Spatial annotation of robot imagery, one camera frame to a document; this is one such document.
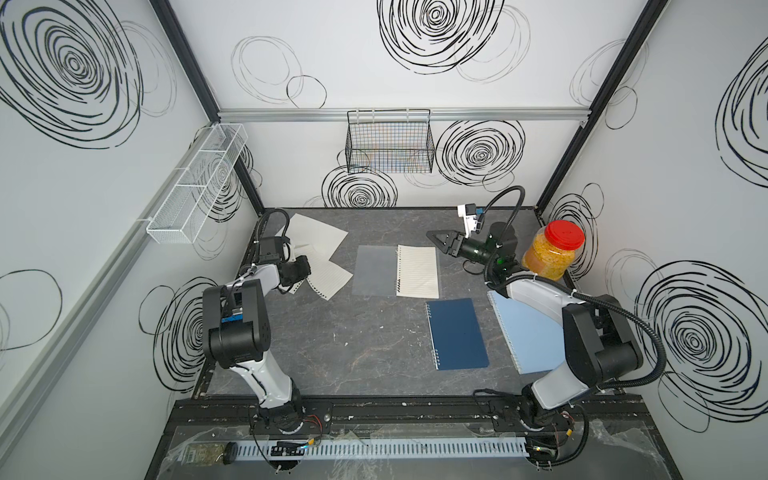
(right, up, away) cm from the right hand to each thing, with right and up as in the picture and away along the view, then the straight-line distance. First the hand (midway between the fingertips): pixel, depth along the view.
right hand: (431, 236), depth 80 cm
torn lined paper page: (-40, -1, +32) cm, 52 cm away
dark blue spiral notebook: (+8, -30, +8) cm, 32 cm away
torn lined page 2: (-32, -14, +19) cm, 40 cm away
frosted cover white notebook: (-9, -12, +22) cm, 26 cm away
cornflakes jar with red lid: (+40, -4, +12) cm, 42 cm away
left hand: (-38, -10, +18) cm, 43 cm away
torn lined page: (-38, -7, +26) cm, 46 cm away
